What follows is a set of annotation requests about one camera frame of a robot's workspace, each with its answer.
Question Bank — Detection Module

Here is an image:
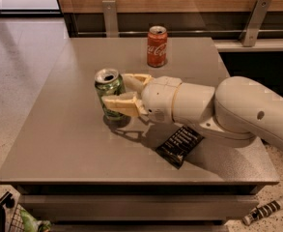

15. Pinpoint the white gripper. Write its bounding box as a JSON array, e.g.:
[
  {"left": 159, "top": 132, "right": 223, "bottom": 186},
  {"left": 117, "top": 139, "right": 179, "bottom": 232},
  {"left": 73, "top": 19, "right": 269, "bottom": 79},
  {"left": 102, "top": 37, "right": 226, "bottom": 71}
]
[{"left": 101, "top": 73, "right": 182, "bottom": 124}]

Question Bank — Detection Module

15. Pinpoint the green soda can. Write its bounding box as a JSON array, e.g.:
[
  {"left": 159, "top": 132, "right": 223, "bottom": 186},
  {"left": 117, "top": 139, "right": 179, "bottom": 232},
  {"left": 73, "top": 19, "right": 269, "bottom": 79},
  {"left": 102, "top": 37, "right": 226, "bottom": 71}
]
[{"left": 95, "top": 69, "right": 126, "bottom": 121}]

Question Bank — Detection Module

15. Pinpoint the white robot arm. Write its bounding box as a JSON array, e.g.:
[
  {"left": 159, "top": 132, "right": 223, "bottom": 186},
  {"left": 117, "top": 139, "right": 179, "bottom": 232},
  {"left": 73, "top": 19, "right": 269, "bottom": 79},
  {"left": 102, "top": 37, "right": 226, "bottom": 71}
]
[{"left": 102, "top": 73, "right": 283, "bottom": 152}]

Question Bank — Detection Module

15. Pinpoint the red Coca-Cola can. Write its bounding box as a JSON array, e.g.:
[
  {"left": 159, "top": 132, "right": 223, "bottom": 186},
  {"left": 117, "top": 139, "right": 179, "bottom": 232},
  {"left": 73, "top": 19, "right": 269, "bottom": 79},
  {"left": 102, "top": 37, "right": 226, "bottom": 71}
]
[{"left": 147, "top": 25, "right": 168, "bottom": 68}]

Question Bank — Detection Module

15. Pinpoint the black snack bar wrapper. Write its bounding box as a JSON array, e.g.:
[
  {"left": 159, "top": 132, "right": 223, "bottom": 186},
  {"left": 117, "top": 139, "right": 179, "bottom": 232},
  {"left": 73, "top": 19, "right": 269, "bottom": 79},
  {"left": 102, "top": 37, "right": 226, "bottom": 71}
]
[{"left": 156, "top": 126, "right": 203, "bottom": 169}]

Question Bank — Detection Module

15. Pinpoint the grey table drawer unit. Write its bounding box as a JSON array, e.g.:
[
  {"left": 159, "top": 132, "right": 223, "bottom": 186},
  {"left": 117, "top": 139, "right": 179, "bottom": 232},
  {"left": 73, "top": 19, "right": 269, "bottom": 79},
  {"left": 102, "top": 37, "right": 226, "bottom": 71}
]
[{"left": 19, "top": 194, "right": 258, "bottom": 225}]

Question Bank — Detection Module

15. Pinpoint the black white striped tube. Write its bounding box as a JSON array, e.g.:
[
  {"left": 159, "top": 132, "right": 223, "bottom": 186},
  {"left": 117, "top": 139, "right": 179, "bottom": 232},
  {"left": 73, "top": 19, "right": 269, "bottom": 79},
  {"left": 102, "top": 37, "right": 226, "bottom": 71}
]
[{"left": 242, "top": 196, "right": 283, "bottom": 226}]

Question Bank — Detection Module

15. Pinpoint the horizontal metal rail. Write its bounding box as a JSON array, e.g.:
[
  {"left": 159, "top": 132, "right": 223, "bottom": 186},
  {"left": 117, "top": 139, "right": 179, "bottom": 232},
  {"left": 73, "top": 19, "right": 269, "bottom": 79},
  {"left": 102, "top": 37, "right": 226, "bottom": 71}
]
[{"left": 75, "top": 29, "right": 283, "bottom": 39}]

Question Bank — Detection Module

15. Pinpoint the left metal bracket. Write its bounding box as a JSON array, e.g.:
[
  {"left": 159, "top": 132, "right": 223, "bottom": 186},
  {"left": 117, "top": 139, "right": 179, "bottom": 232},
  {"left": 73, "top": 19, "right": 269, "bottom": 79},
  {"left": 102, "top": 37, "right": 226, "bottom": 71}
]
[{"left": 102, "top": 0, "right": 119, "bottom": 38}]

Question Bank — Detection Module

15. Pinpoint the metal bracket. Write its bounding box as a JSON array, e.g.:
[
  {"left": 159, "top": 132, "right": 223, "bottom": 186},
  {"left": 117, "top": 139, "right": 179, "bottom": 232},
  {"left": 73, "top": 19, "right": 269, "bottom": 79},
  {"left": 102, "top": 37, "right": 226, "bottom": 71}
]
[
  {"left": 102, "top": 0, "right": 119, "bottom": 38},
  {"left": 239, "top": 0, "right": 272, "bottom": 47}
]

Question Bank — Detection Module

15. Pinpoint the right metal bracket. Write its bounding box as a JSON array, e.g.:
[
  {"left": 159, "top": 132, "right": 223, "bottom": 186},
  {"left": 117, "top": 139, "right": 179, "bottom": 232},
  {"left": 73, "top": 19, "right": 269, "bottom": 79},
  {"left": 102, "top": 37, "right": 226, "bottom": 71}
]
[{"left": 239, "top": 0, "right": 272, "bottom": 47}]

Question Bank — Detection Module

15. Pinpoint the wire basket with green bag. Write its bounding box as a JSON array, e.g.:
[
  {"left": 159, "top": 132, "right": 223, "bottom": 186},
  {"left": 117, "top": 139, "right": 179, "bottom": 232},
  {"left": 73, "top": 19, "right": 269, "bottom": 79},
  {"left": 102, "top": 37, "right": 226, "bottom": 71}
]
[{"left": 8, "top": 205, "right": 52, "bottom": 232}]

